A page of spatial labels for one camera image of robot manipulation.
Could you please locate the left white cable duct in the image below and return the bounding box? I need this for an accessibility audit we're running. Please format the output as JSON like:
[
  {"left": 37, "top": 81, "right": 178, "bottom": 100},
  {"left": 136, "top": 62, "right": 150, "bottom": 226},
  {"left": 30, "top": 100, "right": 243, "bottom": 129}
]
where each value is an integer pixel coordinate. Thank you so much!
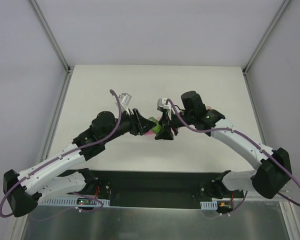
[{"left": 39, "top": 196, "right": 110, "bottom": 208}]

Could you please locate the white cable duct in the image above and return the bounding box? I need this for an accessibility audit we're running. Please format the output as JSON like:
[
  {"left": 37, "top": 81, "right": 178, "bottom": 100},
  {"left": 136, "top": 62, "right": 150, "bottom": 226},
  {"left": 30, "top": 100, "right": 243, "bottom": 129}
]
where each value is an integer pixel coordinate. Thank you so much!
[
  {"left": 39, "top": 196, "right": 110, "bottom": 208},
  {"left": 200, "top": 200, "right": 218, "bottom": 211}
]

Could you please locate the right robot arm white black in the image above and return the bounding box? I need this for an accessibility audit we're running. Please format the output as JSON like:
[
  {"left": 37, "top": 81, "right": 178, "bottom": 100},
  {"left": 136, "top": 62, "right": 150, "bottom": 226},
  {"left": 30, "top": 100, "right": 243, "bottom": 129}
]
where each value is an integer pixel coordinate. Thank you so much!
[{"left": 155, "top": 91, "right": 292, "bottom": 199}]

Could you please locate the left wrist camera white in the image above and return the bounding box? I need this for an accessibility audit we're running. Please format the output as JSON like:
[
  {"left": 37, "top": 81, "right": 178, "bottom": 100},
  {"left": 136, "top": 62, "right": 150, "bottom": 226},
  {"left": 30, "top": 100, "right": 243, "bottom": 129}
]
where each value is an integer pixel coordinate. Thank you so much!
[{"left": 118, "top": 93, "right": 132, "bottom": 115}]

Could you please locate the green pill bottle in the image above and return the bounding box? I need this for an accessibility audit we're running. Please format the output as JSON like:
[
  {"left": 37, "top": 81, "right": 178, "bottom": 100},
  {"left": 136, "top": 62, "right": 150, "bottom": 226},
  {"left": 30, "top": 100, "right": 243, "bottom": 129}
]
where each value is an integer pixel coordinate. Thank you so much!
[{"left": 148, "top": 116, "right": 163, "bottom": 135}]

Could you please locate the right white cable duct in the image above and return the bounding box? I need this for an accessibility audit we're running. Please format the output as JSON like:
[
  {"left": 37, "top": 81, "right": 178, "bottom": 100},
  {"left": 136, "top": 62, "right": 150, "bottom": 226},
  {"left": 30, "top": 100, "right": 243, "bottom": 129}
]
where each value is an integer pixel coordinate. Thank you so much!
[{"left": 200, "top": 200, "right": 218, "bottom": 211}]

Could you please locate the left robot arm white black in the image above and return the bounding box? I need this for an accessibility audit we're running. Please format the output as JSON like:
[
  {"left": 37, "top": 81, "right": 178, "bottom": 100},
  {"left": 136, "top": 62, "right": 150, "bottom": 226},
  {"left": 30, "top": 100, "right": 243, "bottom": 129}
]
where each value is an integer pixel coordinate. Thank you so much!
[{"left": 2, "top": 108, "right": 156, "bottom": 218}]

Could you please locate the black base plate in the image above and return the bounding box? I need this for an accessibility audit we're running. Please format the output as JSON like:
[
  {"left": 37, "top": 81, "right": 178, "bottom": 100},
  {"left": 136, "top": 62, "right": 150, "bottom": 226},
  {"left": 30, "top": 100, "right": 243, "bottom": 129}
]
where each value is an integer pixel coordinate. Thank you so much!
[{"left": 79, "top": 170, "right": 245, "bottom": 209}]

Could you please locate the aluminium frame post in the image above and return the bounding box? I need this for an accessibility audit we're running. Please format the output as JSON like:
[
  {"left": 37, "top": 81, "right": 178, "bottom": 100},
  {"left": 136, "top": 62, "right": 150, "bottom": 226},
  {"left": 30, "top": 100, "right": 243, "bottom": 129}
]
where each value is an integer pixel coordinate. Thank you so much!
[
  {"left": 27, "top": 0, "right": 71, "bottom": 73},
  {"left": 242, "top": 0, "right": 292, "bottom": 76}
]

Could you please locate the left aluminium frame post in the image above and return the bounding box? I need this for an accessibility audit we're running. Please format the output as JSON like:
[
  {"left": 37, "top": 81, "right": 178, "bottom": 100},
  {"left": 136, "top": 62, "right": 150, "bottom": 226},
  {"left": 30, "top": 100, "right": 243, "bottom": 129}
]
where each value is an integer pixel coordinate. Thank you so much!
[{"left": 27, "top": 0, "right": 71, "bottom": 73}]

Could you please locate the right aluminium frame post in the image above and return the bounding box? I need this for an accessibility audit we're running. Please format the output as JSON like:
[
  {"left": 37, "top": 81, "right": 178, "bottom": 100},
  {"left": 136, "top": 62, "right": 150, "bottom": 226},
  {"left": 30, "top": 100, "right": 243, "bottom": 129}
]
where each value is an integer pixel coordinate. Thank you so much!
[{"left": 242, "top": 0, "right": 292, "bottom": 76}]

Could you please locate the pink weekly pill organizer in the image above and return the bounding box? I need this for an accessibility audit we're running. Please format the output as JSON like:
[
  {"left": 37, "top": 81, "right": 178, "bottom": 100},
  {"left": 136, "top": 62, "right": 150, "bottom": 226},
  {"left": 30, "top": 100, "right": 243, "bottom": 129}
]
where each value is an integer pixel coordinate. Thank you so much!
[{"left": 145, "top": 116, "right": 161, "bottom": 136}]

